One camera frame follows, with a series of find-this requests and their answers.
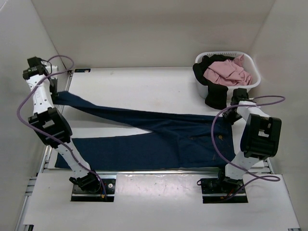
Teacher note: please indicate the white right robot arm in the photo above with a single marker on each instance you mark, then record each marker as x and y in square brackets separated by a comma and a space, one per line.
[259, 141]

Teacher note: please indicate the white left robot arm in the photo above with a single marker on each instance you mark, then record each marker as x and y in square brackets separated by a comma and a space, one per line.
[51, 127]

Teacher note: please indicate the small blue label sticker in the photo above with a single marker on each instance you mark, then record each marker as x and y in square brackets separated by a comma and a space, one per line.
[82, 70]

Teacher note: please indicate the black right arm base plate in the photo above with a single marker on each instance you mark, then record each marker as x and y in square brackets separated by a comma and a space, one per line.
[222, 191]

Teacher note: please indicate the aluminium table edge rail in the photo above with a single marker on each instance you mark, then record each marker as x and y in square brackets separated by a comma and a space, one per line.
[186, 178]

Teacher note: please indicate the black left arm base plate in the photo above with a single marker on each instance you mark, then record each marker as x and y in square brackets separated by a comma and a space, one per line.
[98, 194]

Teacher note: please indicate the pink garment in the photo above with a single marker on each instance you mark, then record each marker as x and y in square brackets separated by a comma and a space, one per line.
[229, 73]

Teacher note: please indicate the dark blue denim trousers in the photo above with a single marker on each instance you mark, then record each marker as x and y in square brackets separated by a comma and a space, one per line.
[170, 140]

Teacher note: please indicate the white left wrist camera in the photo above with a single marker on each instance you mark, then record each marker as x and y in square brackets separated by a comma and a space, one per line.
[52, 68]

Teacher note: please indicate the black garment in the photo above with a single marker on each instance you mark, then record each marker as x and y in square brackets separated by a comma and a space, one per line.
[217, 94]

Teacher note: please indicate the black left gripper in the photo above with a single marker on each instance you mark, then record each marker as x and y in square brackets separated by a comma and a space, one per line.
[54, 92]

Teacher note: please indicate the white laundry basket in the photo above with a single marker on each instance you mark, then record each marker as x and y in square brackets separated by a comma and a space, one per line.
[248, 65]

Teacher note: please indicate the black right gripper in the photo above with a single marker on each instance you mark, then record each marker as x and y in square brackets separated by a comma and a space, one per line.
[226, 116]

